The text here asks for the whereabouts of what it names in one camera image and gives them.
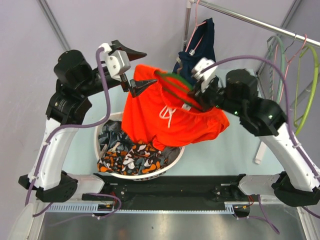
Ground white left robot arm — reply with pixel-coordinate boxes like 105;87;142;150
18;40;154;203

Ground white plastic laundry basket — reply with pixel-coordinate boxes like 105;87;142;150
93;112;185;180

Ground white rack foot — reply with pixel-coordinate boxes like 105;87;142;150
253;142;266;165

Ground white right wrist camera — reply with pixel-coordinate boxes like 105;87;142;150
191;57;217;93

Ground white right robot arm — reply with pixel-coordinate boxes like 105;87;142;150
190;69;320;207

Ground orange camouflage shorts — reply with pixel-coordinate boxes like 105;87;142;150
97;141;169;176

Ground navy blue shorts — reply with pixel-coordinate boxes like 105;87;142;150
172;17;216;86

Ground white slotted cable duct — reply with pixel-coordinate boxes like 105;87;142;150
47;203;250;215

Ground pale green hanger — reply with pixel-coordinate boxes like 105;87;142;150
267;35;286;104

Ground grey fabric shorts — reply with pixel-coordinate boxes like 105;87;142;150
161;146;181;164

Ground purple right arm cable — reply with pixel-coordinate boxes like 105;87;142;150
207;55;320;176

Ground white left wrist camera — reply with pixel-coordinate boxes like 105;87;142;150
99;43;131;82

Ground lime green hanger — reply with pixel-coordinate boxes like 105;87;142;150
292;45;320;135

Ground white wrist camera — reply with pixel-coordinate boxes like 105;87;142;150
191;57;217;93
99;43;131;82

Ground black shark print shorts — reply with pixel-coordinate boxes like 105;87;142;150
97;120;133;152

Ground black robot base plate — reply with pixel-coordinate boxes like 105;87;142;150
81;173;286;204

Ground pink hanger on right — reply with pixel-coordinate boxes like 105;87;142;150
271;33;308;101

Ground metal clothes rack rail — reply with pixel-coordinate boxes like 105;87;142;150
198;0;320;48

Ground pink wire hanger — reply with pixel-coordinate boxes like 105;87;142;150
183;0;208;56

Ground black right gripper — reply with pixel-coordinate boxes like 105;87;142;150
188;74;245;118

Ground orange mesh shorts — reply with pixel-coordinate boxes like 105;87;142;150
121;64;230;151

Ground dark green hanger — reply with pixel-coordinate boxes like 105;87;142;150
154;70;203;112

